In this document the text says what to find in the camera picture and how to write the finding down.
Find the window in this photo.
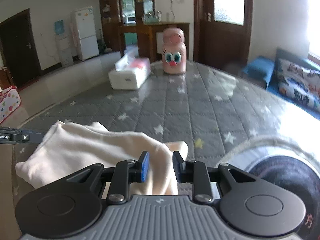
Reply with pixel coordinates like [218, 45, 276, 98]
[307, 0, 319, 59]

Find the dark wooden display cabinet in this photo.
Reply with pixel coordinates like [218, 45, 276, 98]
[99, 0, 155, 51]

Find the pink cartoon water bottle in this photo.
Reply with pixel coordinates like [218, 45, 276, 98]
[162, 28, 187, 75]

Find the blue sofa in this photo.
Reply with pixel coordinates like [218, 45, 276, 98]
[240, 48, 319, 119]

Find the dark wooden door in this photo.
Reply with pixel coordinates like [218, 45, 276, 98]
[193, 0, 253, 69]

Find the wooden sideboard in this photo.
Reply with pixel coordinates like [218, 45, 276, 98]
[117, 22, 190, 62]

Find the white refrigerator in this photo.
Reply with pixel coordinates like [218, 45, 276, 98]
[71, 7, 99, 61]

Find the polka dot play tent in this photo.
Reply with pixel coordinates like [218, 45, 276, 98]
[0, 86, 21, 124]

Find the white tissue box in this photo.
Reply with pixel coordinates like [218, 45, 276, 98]
[108, 49, 151, 90]

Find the dark entrance door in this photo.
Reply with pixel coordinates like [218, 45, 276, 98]
[1, 9, 42, 88]

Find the left butterfly cushion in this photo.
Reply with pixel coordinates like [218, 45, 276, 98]
[277, 59, 319, 112]

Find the quilted grey table cover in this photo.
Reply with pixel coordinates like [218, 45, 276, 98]
[11, 60, 320, 240]

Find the water dispenser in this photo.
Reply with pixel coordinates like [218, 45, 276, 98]
[54, 20, 73, 67]

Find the cream sweatshirt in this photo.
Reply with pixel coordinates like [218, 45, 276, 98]
[15, 121, 188, 195]

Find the black induction cooktop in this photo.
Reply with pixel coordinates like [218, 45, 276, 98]
[248, 155, 320, 240]

